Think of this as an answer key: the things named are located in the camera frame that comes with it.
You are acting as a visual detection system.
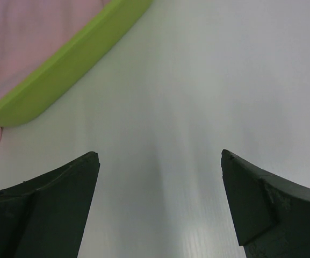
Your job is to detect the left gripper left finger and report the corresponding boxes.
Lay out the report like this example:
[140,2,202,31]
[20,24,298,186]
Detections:
[0,152,100,257]

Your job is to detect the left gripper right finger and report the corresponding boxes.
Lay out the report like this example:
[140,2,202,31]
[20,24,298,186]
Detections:
[221,149,310,258]

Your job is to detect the lime green plastic basket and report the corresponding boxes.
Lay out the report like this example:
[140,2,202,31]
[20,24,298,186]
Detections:
[0,0,152,127]

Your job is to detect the pink t shirt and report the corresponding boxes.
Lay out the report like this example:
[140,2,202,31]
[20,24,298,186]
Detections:
[0,1,109,140]

